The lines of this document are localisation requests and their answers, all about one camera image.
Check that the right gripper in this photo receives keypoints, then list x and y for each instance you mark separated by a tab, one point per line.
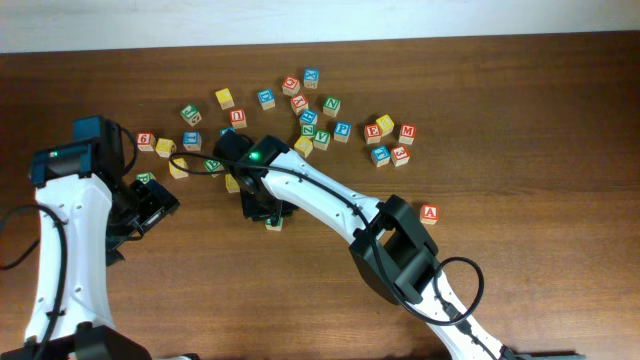
261	208

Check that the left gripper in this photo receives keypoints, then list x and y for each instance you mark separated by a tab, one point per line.
151	204

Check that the green R block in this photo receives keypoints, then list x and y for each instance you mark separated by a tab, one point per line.
272	225

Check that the yellow S block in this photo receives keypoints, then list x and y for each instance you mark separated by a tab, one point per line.
231	184
178	168

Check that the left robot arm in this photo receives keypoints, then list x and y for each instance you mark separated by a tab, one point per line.
86	212

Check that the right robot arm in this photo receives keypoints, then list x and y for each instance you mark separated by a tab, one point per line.
394	253

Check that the yellow block centre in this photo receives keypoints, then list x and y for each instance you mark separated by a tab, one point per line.
303	146

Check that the green b block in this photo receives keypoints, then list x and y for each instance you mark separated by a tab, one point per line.
214	167
145	177

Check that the green B block far left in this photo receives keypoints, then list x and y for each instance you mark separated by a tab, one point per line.
145	177

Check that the green V block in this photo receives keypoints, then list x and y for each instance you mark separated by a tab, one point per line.
321	139

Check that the green N block lower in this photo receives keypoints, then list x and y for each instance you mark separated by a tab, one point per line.
308	131

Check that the green n block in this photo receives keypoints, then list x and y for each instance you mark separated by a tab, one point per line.
308	131
331	106

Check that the blue 5 block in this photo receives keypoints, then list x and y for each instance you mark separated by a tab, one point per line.
223	131

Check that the red U block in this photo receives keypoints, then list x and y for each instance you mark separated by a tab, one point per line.
238	118

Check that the blue H block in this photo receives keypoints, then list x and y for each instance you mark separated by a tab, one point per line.
308	117

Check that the blue P block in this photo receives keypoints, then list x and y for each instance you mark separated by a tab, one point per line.
342	132

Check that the blue block left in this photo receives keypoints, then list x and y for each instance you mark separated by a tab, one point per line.
192	141

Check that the red Y block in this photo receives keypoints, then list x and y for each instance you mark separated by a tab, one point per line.
299	103

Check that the red 6 block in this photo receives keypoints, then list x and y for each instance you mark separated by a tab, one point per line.
145	141

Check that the yellow block far left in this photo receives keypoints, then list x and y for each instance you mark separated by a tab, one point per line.
165	147

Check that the blue D block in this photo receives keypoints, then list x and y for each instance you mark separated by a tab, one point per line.
266	99

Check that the blue block right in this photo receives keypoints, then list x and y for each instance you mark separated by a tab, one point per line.
380	156

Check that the green N block upper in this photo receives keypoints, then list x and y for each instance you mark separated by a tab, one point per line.
331	106

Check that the red E block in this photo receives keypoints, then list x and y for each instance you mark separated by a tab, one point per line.
372	134

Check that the yellow block top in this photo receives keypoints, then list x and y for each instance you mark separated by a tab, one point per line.
225	99

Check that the green J block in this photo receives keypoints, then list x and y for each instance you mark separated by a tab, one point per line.
191	115

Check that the red C block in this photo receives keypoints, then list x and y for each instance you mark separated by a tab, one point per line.
290	86

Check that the red 3 block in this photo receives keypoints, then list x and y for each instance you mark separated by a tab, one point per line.
400	155

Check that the yellow block right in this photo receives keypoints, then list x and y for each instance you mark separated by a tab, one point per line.
385	124

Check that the blue X block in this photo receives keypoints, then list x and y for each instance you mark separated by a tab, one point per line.
311	78

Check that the red A block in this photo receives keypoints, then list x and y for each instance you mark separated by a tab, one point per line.
429	214

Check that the red M block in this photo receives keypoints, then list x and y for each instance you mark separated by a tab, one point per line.
407	134

